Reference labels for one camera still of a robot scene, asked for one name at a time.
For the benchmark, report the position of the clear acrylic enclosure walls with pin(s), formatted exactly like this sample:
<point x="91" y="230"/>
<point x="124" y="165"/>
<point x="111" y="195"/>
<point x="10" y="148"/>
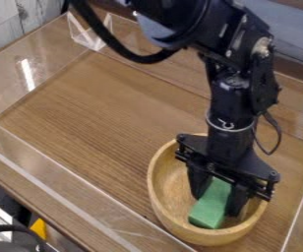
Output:
<point x="87" y="116"/>

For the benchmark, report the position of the brown wooden bowl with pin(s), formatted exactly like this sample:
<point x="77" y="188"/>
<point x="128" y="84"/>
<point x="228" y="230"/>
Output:
<point x="172" y="201"/>

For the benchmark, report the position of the yellow and black device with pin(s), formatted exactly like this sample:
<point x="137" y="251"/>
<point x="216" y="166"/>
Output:
<point x="24" y="231"/>

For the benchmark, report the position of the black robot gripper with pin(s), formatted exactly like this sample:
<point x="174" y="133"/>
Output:
<point x="224" y="155"/>

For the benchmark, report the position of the clear acrylic corner bracket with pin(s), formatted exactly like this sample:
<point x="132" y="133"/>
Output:
<point x="84" y="36"/>

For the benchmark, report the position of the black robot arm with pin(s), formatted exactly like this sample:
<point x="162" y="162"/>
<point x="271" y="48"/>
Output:
<point x="235" y="46"/>

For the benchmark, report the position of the green rectangular block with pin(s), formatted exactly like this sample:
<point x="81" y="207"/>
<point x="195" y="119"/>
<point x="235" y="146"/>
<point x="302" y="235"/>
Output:
<point x="208" y="211"/>

